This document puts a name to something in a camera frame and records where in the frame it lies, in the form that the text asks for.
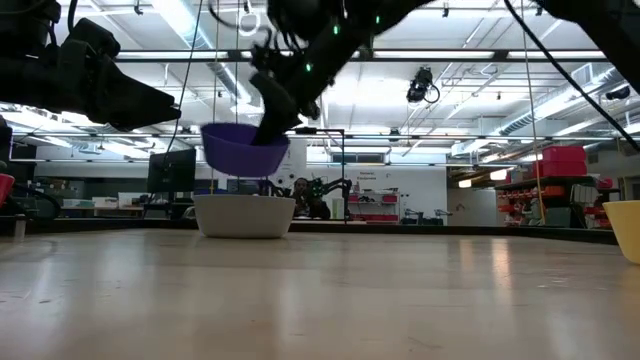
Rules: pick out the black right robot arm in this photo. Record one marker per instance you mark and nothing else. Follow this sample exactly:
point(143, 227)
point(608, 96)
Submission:
point(615, 30)

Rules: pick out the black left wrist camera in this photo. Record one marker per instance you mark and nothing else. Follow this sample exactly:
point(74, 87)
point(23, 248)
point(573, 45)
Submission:
point(95, 37)

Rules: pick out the purple plastic bowl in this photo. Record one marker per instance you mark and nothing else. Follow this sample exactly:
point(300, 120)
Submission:
point(242, 152)

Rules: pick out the large red storage bins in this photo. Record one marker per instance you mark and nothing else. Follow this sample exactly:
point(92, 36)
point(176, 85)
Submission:
point(564, 161)

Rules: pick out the red plastic bowl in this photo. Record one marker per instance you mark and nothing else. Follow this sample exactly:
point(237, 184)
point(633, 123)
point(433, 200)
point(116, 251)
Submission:
point(5, 187)

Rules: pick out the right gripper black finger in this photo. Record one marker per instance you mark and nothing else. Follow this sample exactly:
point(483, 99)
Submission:
point(275, 110)

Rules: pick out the black background robot arm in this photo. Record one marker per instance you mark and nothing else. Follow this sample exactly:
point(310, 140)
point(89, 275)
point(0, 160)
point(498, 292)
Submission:
point(330, 189)

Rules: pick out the small shelf with red bins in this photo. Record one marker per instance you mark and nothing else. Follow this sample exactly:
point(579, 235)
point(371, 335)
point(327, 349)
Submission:
point(374, 205)

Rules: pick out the white column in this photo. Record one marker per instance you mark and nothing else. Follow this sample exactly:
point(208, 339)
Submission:
point(298, 165)

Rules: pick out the yellow cup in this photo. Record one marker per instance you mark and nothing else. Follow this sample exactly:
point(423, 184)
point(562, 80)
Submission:
point(626, 227)

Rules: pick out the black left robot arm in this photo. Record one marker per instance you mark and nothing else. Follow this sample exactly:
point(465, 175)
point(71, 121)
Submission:
point(25, 75)

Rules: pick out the white ceramic bowl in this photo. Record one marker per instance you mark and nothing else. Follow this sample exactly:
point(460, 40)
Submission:
point(244, 216)

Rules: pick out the dark shelf rack with bins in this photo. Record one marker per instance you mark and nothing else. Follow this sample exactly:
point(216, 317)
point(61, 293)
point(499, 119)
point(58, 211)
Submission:
point(550, 200)

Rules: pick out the black computer monitor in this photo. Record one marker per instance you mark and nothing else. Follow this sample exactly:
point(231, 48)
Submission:
point(171, 171)

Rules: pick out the person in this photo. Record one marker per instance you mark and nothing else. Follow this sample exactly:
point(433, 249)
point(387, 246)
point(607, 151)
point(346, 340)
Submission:
point(301, 196)

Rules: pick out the black overhead light bar frame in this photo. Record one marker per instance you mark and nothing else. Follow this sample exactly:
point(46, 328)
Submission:
point(435, 54)

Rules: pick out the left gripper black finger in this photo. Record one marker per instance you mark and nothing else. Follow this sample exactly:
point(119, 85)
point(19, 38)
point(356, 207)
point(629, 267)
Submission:
point(135, 102)
point(125, 127)

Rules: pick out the silver table post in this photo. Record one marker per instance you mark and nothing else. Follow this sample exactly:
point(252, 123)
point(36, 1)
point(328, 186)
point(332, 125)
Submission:
point(20, 227)

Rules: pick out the silver ceiling air duct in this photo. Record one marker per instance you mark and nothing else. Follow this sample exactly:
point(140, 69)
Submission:
point(220, 65)

